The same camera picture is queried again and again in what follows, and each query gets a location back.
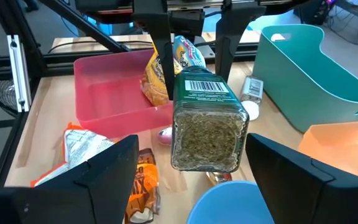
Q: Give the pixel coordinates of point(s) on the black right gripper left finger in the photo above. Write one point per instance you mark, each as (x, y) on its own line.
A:
(73, 199)

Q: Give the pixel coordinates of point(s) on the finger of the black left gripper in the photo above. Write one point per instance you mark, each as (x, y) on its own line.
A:
(228, 40)
(166, 46)

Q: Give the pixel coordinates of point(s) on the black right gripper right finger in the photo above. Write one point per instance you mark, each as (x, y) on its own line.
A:
(315, 199)

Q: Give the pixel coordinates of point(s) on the yellow ramen packet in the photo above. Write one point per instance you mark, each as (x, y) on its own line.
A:
(152, 84)

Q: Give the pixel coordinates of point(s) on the clear spice jar white cap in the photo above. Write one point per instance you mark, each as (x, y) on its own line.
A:
(252, 90)

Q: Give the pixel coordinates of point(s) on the orange brown cocoa packet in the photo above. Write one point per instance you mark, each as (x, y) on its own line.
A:
(145, 186)

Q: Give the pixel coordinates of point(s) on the green plastic bin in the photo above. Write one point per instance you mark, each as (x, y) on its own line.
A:
(306, 87)

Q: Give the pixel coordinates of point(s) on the green labelled herb jar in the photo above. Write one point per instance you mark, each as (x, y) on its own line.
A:
(210, 140)

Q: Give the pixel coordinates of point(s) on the white orange ramen packet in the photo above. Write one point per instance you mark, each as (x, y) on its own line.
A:
(82, 146)

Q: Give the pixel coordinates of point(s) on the orange plastic bin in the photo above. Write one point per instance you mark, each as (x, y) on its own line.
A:
(346, 146)

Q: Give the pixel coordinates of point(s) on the pink plastic bin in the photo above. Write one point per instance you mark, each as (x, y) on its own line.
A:
(104, 93)

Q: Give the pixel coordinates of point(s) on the blue bowl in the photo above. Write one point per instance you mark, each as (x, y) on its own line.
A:
(228, 205)

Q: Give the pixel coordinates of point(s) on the silver aluminium bracket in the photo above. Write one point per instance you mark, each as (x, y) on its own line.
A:
(19, 74)

